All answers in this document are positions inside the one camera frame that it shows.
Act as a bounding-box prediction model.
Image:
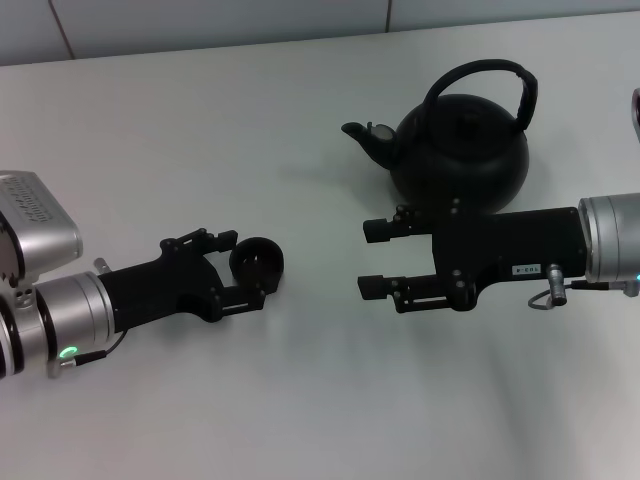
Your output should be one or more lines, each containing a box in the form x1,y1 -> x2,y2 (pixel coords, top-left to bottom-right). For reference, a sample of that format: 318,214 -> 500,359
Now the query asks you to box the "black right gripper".
357,197 -> 589,315

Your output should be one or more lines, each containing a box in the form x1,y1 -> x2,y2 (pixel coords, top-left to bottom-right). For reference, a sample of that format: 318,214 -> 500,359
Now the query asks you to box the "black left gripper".
97,227 -> 269,324

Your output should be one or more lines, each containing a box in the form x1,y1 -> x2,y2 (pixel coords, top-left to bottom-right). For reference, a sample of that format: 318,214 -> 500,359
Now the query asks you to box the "small black teacup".
228,235 -> 285,292

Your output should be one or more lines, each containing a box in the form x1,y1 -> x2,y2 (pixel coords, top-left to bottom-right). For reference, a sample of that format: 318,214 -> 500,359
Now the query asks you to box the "black round teapot with handle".
341,58 -> 540,216

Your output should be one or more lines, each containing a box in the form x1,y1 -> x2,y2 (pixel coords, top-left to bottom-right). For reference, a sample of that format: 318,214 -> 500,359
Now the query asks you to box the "left wrist cable with plug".
48,329 -> 127,379

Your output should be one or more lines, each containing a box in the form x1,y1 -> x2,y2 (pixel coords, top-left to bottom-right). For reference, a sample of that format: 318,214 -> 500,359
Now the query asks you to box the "wrist cable with plug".
48,329 -> 127,379
529,263 -> 640,307

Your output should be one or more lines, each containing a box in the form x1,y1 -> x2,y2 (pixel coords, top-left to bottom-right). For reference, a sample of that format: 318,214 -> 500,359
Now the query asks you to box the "right wrist cable with plug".
529,263 -> 640,307

